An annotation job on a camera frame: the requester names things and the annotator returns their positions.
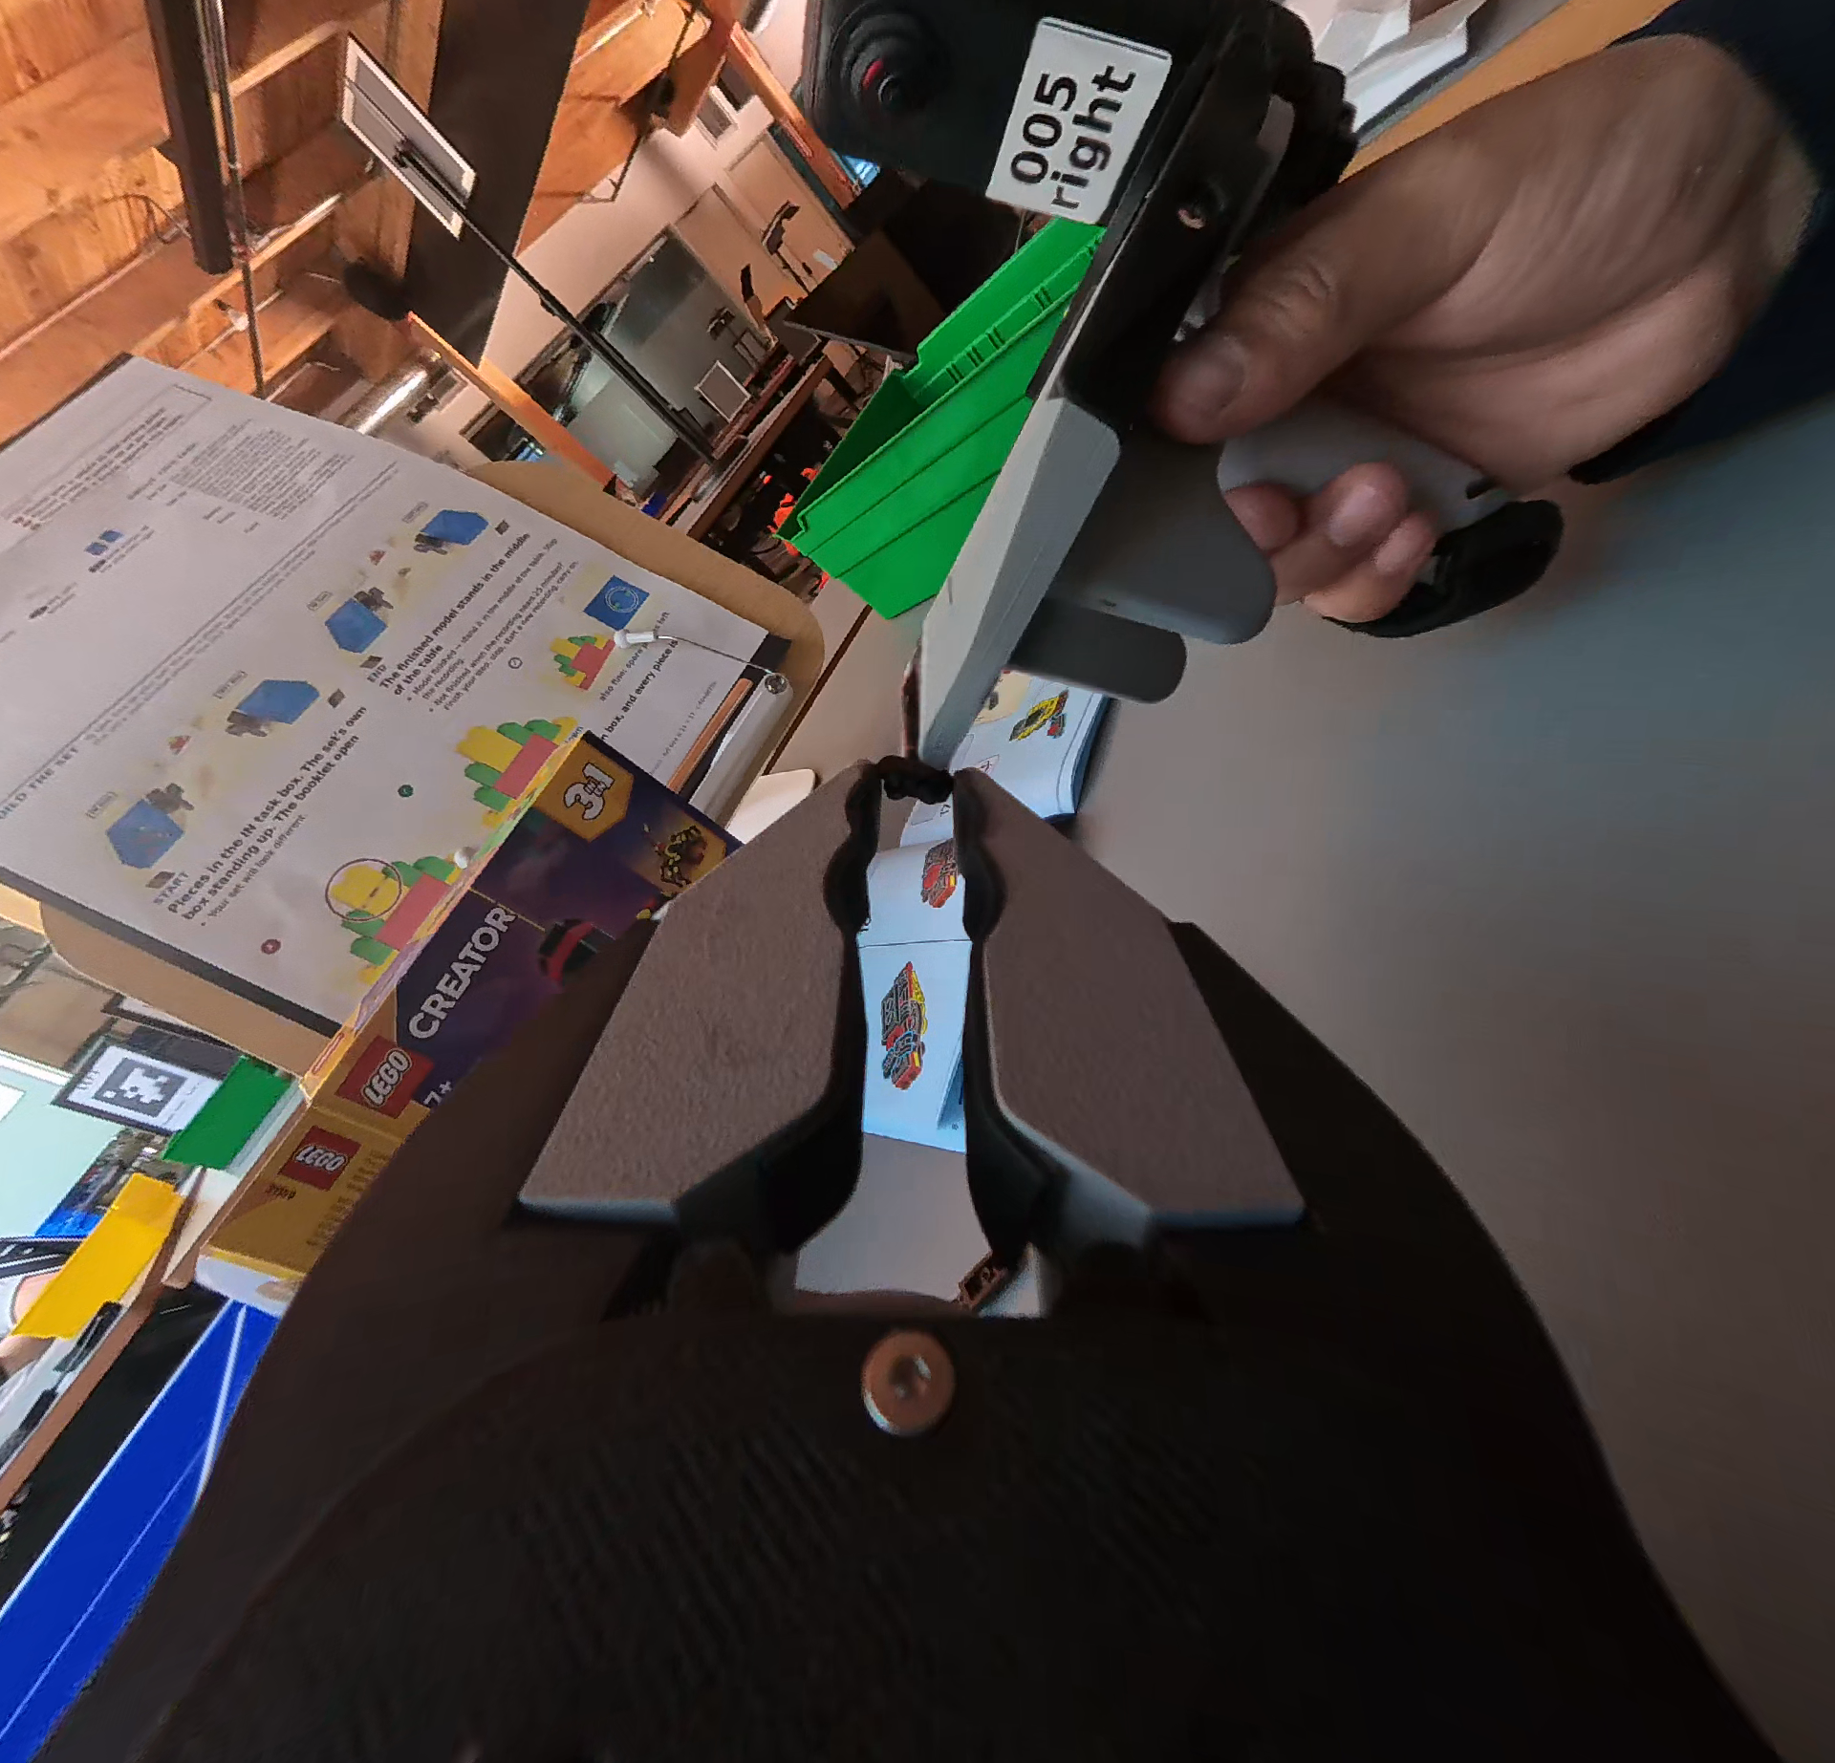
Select yellow sticky note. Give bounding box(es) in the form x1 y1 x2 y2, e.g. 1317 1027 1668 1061
12 1174 186 1341

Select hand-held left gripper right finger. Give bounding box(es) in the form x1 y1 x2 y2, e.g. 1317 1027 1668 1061
954 771 1306 1243

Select black and white marker tag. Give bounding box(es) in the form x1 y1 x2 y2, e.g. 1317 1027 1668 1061
55 1033 237 1133

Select white crumpled papers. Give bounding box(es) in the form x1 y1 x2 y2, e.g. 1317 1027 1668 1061
1232 0 1508 131

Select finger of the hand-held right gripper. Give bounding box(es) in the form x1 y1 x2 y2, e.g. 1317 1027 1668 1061
915 392 1122 771

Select person's right forearm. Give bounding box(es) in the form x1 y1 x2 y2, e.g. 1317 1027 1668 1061
1568 0 1835 481

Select purple and yellow lego box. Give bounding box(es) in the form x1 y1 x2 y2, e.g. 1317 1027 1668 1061
200 728 743 1283

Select hanging ceiling lamp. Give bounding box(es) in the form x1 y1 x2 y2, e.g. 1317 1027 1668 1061
340 40 477 238

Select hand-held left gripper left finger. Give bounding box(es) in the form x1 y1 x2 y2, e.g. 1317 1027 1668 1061
518 765 879 1249

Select green plastic bin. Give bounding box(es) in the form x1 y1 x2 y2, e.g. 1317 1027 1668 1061
779 215 1108 621

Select lego instruction booklet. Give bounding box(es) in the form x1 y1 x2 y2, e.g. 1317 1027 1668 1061
795 685 1113 1319

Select printed instruction sheet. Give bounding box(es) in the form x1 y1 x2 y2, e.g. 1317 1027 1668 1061
0 356 796 1033

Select person's right hand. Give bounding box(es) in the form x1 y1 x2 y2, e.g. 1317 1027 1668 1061
1153 35 1822 625

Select green sticky note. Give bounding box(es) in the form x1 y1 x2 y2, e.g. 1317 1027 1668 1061
160 1056 292 1172

